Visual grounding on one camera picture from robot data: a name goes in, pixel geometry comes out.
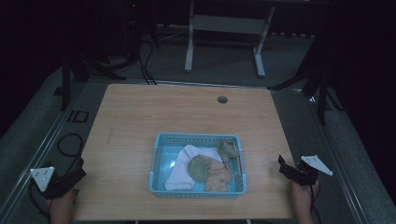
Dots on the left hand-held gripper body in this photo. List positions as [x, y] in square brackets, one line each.
[49, 183]

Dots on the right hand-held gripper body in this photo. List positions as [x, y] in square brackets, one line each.
[306, 172]

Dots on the person's left hand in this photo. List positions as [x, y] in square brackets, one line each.
[62, 208]

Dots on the person's right hand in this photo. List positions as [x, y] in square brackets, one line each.
[302, 202]

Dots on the crumpled olive green sock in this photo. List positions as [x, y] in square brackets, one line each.
[228, 151]

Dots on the beige pink sock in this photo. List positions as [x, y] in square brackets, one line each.
[219, 179]

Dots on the black stand with long legs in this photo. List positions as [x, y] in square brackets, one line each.
[320, 90]

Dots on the light blue plastic basket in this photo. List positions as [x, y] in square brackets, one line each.
[162, 161]

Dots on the round green sock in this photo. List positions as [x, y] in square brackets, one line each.
[198, 169]

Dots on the round grey table grommet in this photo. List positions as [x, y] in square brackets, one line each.
[222, 99]

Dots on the black stand with short legs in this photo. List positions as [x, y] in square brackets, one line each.
[77, 70]

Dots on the white sock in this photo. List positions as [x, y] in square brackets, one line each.
[182, 174]

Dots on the white metal desk frame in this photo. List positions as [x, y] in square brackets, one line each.
[229, 23]

